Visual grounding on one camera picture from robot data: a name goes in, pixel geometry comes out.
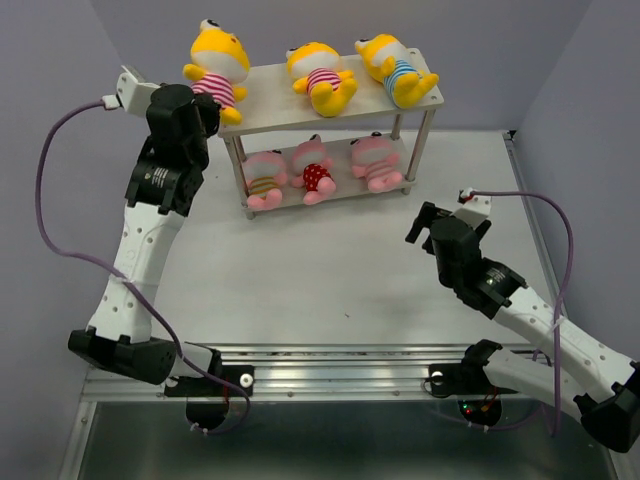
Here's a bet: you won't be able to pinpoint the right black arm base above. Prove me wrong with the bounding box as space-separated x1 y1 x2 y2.
421 339 516 430

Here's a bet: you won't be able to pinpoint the yellow frog blue-striped shirt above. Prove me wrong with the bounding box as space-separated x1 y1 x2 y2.
354 33 439 109

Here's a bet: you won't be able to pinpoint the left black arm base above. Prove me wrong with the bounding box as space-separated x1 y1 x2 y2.
164 344 255 400

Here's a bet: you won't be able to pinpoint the pink frog red polka-dot shirt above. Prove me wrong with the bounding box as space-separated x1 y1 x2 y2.
291 134 337 206

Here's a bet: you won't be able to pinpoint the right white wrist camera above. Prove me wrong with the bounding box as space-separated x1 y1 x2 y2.
453 187 492 229

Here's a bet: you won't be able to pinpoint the pink frog orange-striped shirt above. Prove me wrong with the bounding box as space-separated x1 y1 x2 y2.
242 150 288 211

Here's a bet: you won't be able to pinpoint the yellow frog sideways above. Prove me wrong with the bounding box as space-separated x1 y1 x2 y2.
183 19 250 125

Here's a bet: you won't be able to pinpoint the pink frog pink-striped shirt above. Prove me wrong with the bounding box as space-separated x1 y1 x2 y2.
350 131 404 193

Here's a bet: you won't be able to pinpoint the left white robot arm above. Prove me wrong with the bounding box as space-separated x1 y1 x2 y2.
68 84 223 394

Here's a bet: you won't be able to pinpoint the yellow frog red-striped shirt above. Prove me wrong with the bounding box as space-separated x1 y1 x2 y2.
286 41 358 118

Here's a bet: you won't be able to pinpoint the white two-tier shelf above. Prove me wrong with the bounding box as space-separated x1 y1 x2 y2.
219 55 445 219

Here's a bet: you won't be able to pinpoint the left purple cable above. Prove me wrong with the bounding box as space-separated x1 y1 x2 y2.
35 99 251 436

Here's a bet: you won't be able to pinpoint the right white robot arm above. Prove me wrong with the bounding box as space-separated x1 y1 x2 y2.
405 196 639 453

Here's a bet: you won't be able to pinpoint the aluminium mounting rail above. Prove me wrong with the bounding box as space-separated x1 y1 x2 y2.
82 130 612 401

